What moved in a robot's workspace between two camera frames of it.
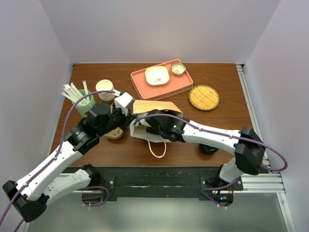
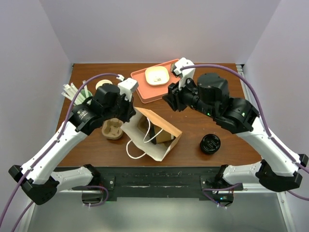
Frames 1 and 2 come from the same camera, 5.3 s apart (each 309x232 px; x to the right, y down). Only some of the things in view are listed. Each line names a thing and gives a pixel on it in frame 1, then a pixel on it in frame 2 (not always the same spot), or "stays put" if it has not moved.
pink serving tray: [161, 80] stays put
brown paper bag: [140, 131] to [137, 129]
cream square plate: [155, 76] stays put
